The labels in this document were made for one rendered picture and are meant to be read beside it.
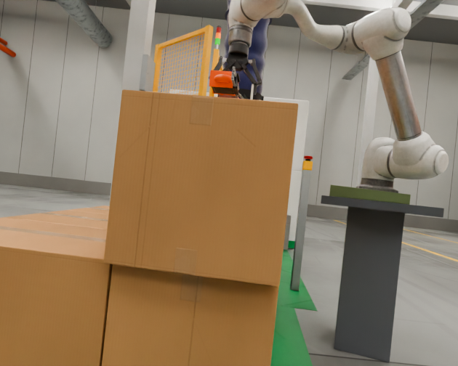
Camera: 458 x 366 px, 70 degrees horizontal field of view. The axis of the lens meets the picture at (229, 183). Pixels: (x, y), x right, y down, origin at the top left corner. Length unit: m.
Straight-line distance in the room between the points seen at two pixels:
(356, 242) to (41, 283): 1.35
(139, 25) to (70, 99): 9.30
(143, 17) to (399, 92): 2.25
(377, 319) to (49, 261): 1.45
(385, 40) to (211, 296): 1.19
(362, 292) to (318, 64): 10.53
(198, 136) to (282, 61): 10.99
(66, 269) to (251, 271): 0.45
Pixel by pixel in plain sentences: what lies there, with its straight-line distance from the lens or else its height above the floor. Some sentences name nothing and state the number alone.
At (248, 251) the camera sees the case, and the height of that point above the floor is 0.61.
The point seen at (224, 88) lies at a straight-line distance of 1.06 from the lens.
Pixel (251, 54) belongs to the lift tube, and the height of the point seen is 1.38.
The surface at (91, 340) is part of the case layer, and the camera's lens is 0.92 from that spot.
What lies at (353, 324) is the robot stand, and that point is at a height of 0.14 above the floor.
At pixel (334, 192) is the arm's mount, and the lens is 1.67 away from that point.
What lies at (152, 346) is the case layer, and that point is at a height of 0.36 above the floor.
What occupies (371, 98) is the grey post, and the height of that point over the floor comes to 2.21.
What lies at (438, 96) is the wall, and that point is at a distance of 13.19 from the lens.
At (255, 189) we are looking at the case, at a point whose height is 0.75.
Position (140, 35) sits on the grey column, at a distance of 3.12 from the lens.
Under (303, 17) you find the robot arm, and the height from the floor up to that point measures 1.40.
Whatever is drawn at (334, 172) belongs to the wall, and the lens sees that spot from 11.35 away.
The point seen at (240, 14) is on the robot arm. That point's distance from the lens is 1.31.
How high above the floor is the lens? 0.75
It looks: level
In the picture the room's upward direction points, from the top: 6 degrees clockwise
